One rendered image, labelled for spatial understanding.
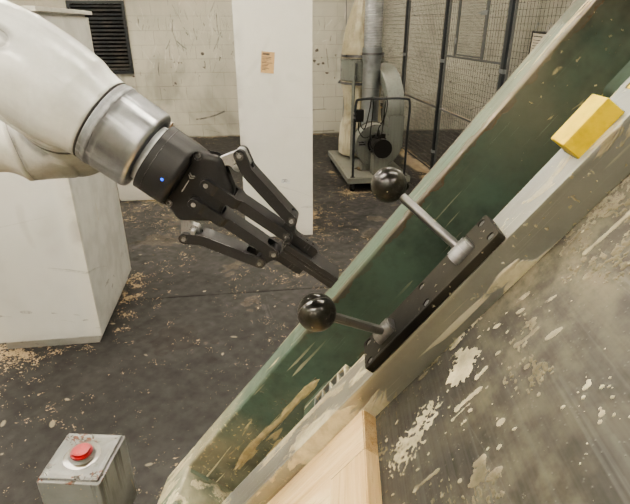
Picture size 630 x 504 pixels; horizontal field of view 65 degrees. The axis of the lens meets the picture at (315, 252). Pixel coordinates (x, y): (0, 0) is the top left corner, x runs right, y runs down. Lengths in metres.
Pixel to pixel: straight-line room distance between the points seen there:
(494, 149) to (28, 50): 0.54
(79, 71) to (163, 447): 2.04
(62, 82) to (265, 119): 3.57
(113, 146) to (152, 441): 2.03
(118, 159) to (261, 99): 3.54
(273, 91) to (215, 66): 4.45
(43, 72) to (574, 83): 0.60
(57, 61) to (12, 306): 2.68
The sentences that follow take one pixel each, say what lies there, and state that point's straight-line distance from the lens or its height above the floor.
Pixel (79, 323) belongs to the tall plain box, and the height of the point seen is 0.15.
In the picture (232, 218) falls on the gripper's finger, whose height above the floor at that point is 1.49.
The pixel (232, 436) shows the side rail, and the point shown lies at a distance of 0.98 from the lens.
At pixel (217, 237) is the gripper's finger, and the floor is 1.46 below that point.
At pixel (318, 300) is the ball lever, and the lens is 0.46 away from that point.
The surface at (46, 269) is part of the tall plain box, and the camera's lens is 2.99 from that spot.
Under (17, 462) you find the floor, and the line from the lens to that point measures 2.59.
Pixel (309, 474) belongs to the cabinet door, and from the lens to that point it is 0.62.
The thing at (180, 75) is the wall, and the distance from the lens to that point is 8.48.
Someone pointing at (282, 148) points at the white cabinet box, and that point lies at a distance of 4.11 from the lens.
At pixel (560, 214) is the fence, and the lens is 0.50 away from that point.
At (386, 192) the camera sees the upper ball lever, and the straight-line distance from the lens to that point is 0.52.
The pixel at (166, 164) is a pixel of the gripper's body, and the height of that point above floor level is 1.55.
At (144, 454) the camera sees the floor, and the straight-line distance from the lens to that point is 2.41.
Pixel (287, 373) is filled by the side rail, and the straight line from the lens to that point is 0.86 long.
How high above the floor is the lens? 1.67
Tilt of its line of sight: 25 degrees down
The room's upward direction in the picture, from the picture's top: straight up
